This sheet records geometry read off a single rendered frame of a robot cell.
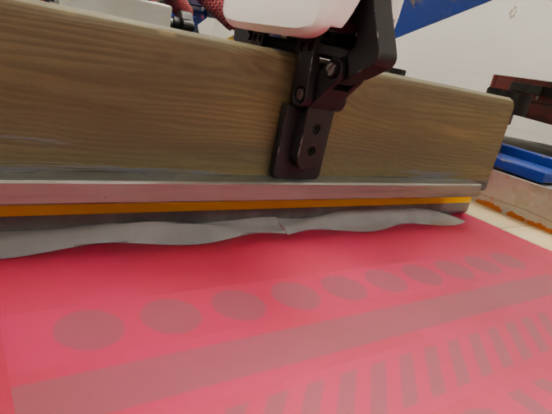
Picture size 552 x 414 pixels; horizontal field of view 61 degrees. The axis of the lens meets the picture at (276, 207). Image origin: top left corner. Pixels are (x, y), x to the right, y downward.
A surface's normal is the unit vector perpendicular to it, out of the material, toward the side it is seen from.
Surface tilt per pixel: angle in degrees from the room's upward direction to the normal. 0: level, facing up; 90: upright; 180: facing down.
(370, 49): 89
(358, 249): 0
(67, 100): 90
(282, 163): 90
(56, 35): 90
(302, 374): 0
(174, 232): 43
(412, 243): 0
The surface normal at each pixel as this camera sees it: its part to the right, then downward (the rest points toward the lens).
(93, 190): 0.54, 0.36
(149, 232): 0.46, -0.48
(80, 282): 0.19, -0.93
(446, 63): -0.82, 0.02
